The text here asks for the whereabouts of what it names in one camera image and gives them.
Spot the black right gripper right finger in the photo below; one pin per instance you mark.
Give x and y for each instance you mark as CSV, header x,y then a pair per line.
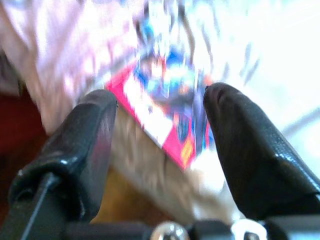
x,y
255,162

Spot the pink cartoon print blanket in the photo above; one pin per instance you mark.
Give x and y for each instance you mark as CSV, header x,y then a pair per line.
x,y
62,50

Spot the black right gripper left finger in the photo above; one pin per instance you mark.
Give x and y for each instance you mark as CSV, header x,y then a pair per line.
x,y
75,155

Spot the pink-edged comic book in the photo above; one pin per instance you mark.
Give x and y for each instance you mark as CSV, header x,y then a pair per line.
x,y
150,112

